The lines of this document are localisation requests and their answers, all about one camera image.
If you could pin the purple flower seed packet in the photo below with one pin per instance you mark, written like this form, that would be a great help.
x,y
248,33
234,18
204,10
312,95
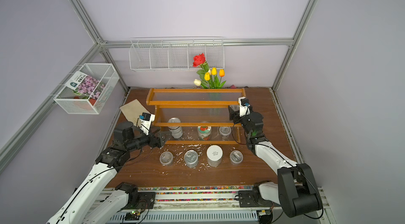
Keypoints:
x,y
85,86

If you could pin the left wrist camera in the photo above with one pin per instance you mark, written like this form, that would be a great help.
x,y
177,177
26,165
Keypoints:
x,y
146,120

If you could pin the clear tub lower shelf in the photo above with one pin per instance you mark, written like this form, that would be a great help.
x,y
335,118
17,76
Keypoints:
x,y
225,132

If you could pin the clear small plastic tub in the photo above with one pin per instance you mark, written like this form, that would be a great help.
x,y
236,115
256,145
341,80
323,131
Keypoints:
x,y
166,158

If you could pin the artificial flower bouquet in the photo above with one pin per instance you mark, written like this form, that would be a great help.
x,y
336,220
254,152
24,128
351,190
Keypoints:
x,y
209,78

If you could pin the small white wire basket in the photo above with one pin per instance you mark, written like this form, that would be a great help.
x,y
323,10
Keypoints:
x,y
72,104

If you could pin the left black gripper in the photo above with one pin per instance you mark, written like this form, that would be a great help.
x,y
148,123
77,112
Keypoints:
x,y
158,143

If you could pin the tomato label seed jar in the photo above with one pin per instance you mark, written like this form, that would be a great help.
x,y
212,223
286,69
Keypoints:
x,y
204,132

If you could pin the orange wooden glass shelf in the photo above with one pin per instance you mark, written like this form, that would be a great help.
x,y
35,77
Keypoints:
x,y
194,107

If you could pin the cream work glove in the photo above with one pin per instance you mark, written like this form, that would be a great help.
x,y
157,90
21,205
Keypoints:
x,y
132,111

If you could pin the tall white Ideal jar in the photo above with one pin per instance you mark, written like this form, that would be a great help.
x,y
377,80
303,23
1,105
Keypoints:
x,y
214,155

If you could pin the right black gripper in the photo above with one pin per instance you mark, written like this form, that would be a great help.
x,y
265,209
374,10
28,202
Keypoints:
x,y
234,114

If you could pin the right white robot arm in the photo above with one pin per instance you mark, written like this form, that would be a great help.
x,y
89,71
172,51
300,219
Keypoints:
x,y
295,191

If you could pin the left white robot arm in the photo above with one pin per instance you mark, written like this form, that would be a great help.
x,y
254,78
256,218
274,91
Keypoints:
x,y
126,139

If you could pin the teal glass vase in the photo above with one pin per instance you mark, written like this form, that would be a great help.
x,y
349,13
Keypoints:
x,y
215,96

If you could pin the metal base rail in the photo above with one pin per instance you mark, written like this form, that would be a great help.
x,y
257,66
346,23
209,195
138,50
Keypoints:
x,y
203,205

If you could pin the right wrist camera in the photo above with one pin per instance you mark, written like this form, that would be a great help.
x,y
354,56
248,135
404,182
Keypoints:
x,y
243,105

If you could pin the long white wire basket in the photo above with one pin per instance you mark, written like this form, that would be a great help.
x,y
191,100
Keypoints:
x,y
174,53

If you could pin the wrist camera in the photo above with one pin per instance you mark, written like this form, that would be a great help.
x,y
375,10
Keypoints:
x,y
243,105
146,120

